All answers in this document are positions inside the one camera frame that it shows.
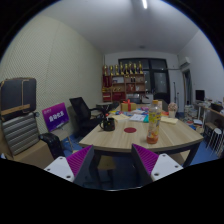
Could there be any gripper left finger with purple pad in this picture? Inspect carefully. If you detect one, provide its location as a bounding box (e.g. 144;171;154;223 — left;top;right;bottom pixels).
45;145;94;186

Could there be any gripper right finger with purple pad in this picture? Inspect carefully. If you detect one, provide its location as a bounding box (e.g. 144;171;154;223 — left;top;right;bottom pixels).
131;144;182;186

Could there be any cardboard box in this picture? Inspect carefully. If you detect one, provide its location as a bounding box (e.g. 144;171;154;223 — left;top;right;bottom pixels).
13;140;54;169

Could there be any red round coaster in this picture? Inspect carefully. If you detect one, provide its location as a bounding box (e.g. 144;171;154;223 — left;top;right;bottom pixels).
124;127;137;133

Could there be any black office chair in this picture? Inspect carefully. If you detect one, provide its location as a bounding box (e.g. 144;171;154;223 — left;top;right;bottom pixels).
70;97;106;137

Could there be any plastic juice bottle orange label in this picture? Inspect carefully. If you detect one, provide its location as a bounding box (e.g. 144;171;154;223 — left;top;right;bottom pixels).
147;100;161;144

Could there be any wooden table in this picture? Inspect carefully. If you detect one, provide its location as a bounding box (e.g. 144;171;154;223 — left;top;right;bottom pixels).
78;103;205;168

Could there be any yellow paper sheet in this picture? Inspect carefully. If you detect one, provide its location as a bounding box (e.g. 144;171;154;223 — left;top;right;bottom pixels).
161;116;178;125

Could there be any white paper booklet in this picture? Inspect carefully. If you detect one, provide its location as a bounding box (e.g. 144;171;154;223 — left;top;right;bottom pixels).
129;114;146;122

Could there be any black mug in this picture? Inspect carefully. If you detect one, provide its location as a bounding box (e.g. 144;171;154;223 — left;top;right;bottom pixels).
100;118;115;131

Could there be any purple sign board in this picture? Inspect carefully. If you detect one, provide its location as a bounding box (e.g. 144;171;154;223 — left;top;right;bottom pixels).
42;103;69;132

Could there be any flower pot with white flowers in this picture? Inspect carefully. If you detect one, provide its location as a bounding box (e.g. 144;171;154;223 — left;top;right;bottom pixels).
168;102;178;118

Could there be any gift box with red ribbon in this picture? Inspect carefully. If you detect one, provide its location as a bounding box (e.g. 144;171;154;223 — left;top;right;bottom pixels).
121;100;136;112

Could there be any silver ribbed suitcase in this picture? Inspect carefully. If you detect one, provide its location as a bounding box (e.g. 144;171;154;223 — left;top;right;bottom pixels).
2;112;39;155

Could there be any white stool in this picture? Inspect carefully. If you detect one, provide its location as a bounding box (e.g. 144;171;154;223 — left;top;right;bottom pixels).
209;128;222;146

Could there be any red wooden shelf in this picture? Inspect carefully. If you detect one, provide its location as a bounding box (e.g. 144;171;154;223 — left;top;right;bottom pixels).
102;62;146;102

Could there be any computer monitor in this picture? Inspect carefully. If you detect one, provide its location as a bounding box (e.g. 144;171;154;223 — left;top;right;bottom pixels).
195;90;205;101

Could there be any black suitcase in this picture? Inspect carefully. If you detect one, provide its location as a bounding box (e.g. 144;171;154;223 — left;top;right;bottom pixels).
0;78;37;121

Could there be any air conditioner unit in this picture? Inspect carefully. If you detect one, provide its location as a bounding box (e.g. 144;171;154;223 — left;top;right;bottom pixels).
179;57;190;68

